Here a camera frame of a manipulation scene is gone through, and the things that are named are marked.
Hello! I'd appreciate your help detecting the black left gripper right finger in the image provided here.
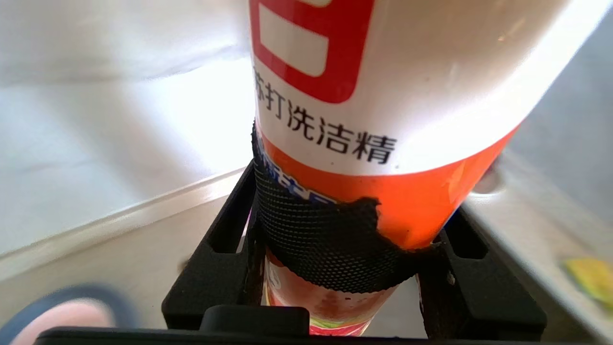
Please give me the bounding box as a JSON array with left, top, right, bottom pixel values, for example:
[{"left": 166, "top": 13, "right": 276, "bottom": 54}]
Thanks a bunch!
[{"left": 416, "top": 206, "right": 547, "bottom": 341}]

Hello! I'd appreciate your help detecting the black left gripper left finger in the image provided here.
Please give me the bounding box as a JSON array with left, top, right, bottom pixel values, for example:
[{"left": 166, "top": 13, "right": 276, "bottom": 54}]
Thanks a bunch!
[{"left": 162, "top": 161, "right": 267, "bottom": 331}]

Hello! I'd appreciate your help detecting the orange white dish soap bottle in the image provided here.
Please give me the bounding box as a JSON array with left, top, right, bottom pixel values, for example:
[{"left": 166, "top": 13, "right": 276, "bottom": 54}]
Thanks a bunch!
[{"left": 249, "top": 0, "right": 613, "bottom": 337}]

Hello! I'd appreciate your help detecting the yellow green sponge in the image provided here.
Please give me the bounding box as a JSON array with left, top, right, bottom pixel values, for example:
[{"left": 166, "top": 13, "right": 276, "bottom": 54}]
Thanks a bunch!
[{"left": 563, "top": 258, "right": 613, "bottom": 312}]

